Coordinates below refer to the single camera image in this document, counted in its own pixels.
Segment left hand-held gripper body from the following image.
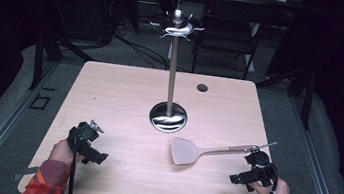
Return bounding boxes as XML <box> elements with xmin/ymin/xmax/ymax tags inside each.
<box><xmin>64</xmin><ymin>116</ymin><xmax>106</xmax><ymax>162</ymax></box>

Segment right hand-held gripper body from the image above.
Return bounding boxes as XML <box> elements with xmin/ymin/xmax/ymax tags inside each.
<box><xmin>240</xmin><ymin>147</ymin><xmax>281</xmax><ymax>189</ymax></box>

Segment white spatula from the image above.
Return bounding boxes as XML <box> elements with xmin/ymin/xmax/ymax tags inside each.
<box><xmin>167</xmin><ymin>127</ymin><xmax>279</xmax><ymax>179</ymax></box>

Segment person's left hand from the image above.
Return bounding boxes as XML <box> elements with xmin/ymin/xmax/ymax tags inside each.
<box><xmin>47</xmin><ymin>137</ymin><xmax>87</xmax><ymax>169</ymax></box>

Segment grey tape strip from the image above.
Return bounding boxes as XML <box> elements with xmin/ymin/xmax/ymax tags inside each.
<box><xmin>10</xmin><ymin>162</ymin><xmax>40</xmax><ymax>185</ymax></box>

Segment black metal stand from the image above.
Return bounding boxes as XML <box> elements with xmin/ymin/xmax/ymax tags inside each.
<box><xmin>27</xmin><ymin>27</ymin><xmax>98</xmax><ymax>99</ymax></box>
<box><xmin>250</xmin><ymin>58</ymin><xmax>320</xmax><ymax>131</ymax></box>

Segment steel utensil rack stand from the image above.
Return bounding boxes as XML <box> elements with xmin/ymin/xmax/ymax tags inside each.
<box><xmin>135</xmin><ymin>5</ymin><xmax>207</xmax><ymax>137</ymax></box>

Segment black folding chair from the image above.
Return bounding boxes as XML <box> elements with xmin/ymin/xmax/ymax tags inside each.
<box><xmin>188</xmin><ymin>0</ymin><xmax>277</xmax><ymax>84</ymax></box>

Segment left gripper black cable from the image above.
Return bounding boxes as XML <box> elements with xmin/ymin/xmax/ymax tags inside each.
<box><xmin>65</xmin><ymin>136</ymin><xmax>83</xmax><ymax>194</ymax></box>

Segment black floor cables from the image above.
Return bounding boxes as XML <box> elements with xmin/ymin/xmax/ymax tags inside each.
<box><xmin>109</xmin><ymin>18</ymin><xmax>176</xmax><ymax>71</ymax></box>

